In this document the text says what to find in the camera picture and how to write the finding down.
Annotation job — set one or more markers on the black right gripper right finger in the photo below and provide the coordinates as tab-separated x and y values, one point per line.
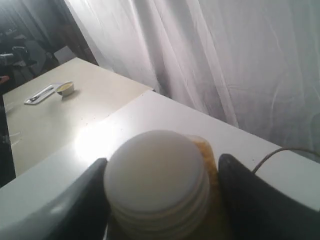
258	211

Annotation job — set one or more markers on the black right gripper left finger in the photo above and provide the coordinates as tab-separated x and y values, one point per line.
81	212

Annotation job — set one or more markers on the yellow grain plastic bottle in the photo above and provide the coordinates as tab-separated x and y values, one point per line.
162	185

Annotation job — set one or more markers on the neighbouring white table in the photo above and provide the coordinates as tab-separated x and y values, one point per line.
37	131

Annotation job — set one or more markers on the small yellow bowl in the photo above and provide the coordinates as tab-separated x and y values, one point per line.
66	89

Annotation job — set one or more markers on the white tray with utensil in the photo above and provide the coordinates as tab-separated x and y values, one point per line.
42	94

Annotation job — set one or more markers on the white curtain backdrop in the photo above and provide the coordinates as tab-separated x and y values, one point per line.
254	64

